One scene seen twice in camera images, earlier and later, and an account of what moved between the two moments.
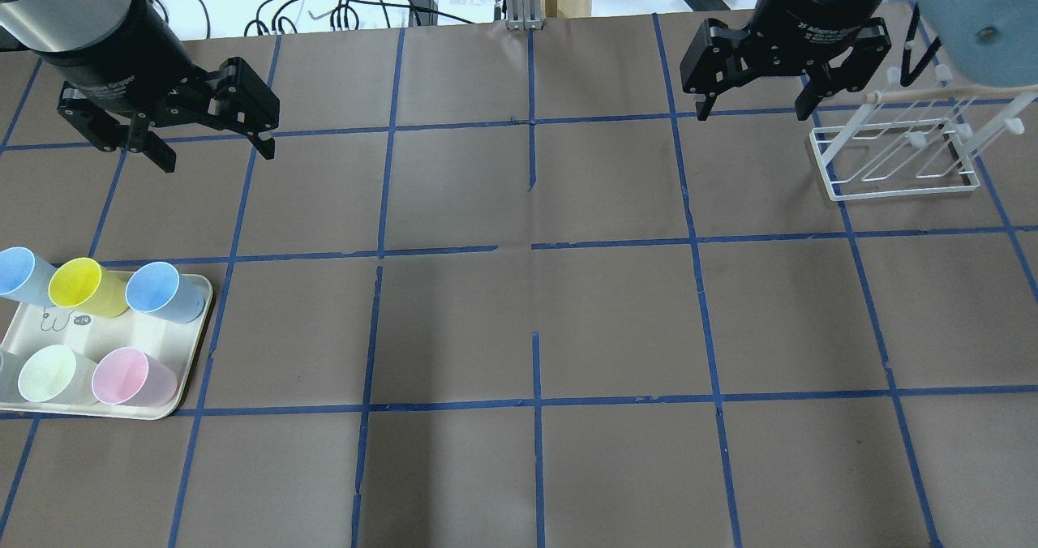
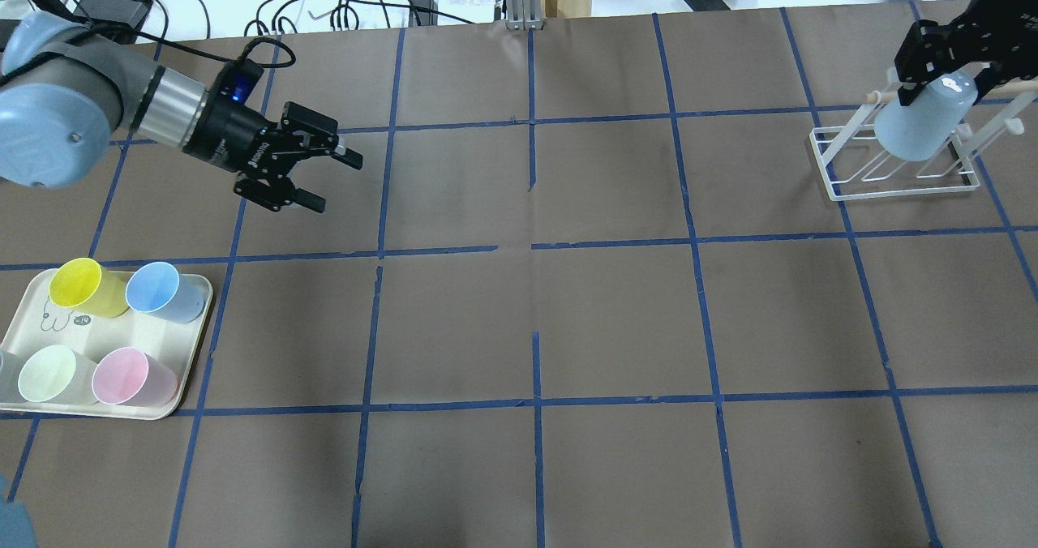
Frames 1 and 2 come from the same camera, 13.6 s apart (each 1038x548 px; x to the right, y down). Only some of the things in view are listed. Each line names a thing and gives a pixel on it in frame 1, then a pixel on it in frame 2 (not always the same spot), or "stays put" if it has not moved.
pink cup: x=127 y=377 stays put
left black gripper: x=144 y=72 to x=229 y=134
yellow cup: x=83 y=284 stays put
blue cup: x=159 y=288 stays put
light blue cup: x=24 y=277 to x=917 y=131
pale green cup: x=55 y=374 stays put
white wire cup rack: x=914 y=142 stays put
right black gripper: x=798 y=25 to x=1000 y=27
